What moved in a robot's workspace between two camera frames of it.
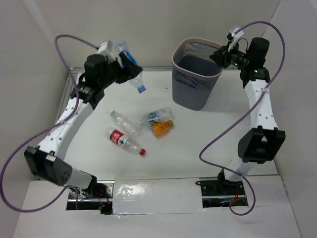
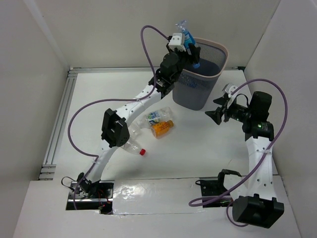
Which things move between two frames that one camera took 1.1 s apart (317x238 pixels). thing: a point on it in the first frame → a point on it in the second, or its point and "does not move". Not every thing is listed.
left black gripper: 126,72 → 186,51
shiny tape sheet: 157,196 does not move
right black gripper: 221,56 → 217,115
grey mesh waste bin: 194,73 does not move
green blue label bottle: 164,114 does not move
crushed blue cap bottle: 136,81 → 188,38
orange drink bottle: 160,129 does not move
